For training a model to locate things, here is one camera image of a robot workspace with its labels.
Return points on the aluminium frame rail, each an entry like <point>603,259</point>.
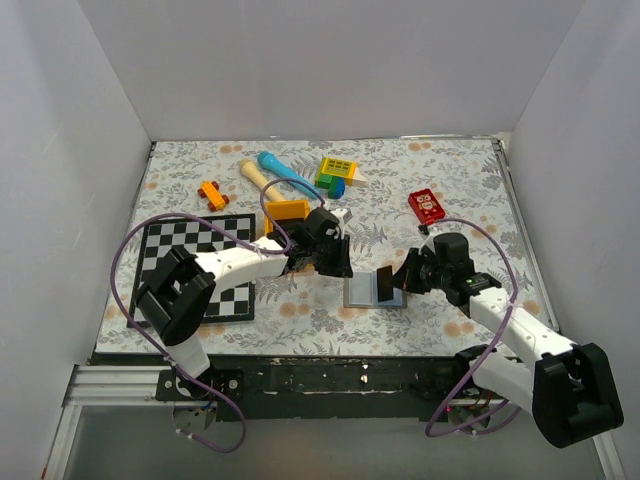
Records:
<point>112,427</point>

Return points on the red owl block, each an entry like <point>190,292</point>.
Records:
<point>426,206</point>

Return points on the black white chessboard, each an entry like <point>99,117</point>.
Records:
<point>159,238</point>

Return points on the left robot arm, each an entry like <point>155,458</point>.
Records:
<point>196,269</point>

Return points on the orange toy car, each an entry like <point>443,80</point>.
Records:
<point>209,190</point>

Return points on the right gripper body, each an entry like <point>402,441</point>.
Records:
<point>434,275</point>

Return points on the yellow toy bin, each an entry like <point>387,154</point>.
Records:
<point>285,212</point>

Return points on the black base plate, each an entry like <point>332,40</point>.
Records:
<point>325,387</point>

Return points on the grey card holder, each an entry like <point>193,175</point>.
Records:
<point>361,291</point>

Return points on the cream wooden pin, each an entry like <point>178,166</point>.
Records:
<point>249,169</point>

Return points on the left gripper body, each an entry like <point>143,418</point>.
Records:
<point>323,255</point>

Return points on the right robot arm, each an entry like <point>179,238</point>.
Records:
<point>568,388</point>

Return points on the colourful block house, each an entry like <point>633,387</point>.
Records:
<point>335,175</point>

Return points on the black card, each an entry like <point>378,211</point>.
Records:
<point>384,287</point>

